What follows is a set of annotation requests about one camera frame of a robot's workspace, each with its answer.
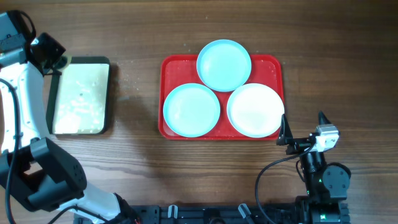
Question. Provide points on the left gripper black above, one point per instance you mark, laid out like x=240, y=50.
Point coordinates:
x=58, y=49

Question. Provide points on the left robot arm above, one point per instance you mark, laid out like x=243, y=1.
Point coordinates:
x=35, y=171

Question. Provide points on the light blue plate top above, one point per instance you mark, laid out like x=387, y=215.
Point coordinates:
x=224, y=65

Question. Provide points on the red plastic tray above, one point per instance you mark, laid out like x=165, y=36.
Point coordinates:
x=177, y=70

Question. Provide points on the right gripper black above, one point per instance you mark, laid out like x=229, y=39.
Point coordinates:
x=285, y=136

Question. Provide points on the black tray with soapy water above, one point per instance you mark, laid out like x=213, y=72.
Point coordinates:
x=78, y=98

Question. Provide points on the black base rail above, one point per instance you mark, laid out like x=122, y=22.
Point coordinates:
x=217, y=214

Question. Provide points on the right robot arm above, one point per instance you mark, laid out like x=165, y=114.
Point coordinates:
x=326, y=183

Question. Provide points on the light blue plate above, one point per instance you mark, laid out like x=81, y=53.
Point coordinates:
x=191, y=110
x=224, y=65

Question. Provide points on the green yellow sponge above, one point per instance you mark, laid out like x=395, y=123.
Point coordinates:
x=63, y=62

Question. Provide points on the white plate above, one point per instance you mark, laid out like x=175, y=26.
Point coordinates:
x=255, y=110

